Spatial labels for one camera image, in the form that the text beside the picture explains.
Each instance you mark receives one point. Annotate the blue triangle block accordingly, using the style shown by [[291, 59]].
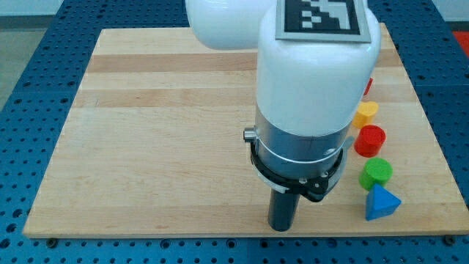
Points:
[[380, 203]]

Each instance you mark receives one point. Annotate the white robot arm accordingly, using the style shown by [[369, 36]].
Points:
[[314, 60]]

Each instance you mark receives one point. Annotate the red block behind arm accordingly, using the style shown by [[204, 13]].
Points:
[[368, 86]]

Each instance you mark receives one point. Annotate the wooden board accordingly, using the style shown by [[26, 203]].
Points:
[[152, 147]]

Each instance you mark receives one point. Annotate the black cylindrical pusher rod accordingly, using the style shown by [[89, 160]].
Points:
[[281, 211]]

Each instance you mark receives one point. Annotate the yellow heart block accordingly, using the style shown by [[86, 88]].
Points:
[[365, 114]]

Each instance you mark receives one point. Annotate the red cylinder block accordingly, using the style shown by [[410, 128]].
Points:
[[370, 140]]

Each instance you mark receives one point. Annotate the green cylinder block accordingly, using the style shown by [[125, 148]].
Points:
[[375, 171]]

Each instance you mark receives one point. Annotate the black and white fiducial tag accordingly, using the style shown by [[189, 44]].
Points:
[[331, 21]]

